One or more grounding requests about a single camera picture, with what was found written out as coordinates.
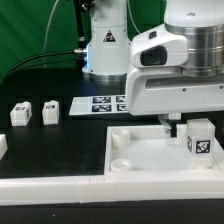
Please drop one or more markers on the white block left edge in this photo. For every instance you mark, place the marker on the white block left edge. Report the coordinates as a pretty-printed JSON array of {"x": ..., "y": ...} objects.
[{"x": 3, "y": 145}]

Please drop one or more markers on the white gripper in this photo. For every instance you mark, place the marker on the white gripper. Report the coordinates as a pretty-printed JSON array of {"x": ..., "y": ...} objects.
[{"x": 176, "y": 70}]

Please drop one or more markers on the white square table top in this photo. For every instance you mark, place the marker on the white square table top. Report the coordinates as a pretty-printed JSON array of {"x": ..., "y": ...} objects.
[{"x": 146, "y": 148}]

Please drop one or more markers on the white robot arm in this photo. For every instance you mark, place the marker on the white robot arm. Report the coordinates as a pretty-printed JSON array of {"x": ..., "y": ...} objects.
[{"x": 108, "y": 54}]

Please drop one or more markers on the white marker sheet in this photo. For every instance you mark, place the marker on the white marker sheet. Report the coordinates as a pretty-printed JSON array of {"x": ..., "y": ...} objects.
[{"x": 110, "y": 104}]

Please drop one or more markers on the white front fence wall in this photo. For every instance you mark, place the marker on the white front fence wall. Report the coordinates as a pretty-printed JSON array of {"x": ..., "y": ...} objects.
[{"x": 112, "y": 188}]

